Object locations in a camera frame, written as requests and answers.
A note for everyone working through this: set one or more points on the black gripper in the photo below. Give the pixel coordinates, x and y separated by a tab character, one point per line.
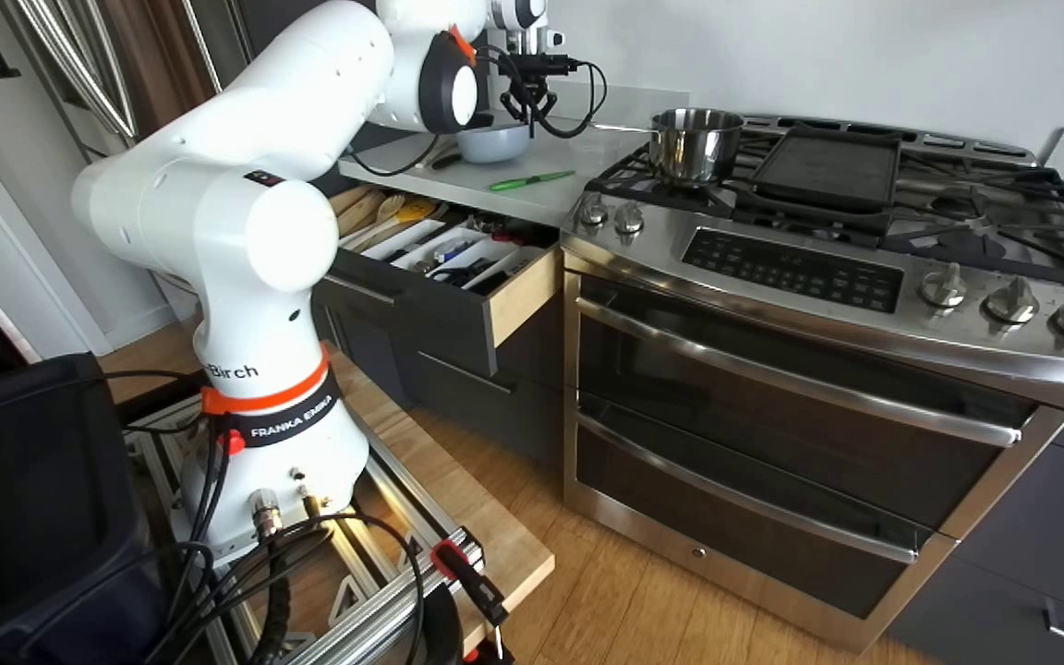
533	87

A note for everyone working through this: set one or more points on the light blue bowl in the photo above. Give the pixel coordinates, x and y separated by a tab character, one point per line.
493	144

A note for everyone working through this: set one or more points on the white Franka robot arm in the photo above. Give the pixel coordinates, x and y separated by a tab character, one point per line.
239	234

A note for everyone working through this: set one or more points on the stainless steel pot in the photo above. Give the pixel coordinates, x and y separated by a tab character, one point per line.
691	149

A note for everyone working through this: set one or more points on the wooden spoon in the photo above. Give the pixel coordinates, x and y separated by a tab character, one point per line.
366	210

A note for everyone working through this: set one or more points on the open wooden utensil drawer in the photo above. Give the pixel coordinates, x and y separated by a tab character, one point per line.
461	302

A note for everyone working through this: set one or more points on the dark cabinet below drawer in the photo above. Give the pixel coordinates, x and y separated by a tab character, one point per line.
482	400

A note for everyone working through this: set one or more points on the black griddle pan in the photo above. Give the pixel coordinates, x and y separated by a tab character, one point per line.
830	167

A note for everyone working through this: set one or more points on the stainless steel gas range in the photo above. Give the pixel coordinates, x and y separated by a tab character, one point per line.
803	406

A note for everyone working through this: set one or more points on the wooden robot platform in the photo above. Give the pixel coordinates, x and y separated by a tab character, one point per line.
482	517

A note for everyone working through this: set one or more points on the red and black clamp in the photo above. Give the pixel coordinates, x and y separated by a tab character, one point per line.
472	579

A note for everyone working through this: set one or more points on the black plastic bin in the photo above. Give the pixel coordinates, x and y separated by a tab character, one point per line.
38	517

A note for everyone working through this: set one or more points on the aluminium extrusion frame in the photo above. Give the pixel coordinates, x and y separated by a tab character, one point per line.
366	602

